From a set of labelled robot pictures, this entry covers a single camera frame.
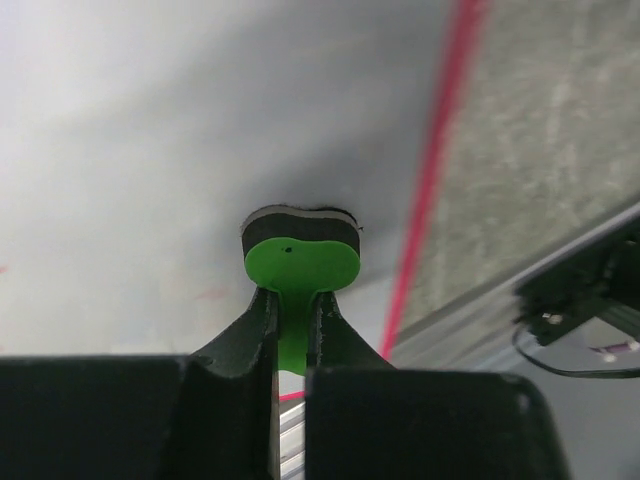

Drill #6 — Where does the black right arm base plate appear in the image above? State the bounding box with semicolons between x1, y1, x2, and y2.
517;219;639;346

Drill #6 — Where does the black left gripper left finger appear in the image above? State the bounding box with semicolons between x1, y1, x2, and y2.
191;288;278;479

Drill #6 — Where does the aluminium mounting rail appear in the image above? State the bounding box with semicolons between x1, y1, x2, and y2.
277;202;640;480

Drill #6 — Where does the pink framed whiteboard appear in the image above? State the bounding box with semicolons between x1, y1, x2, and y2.
1;1;486;359

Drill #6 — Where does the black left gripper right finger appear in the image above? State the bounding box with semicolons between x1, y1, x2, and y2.
306;292;394;370

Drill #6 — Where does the green whiteboard eraser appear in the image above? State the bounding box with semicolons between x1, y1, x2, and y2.
241;205;361;375

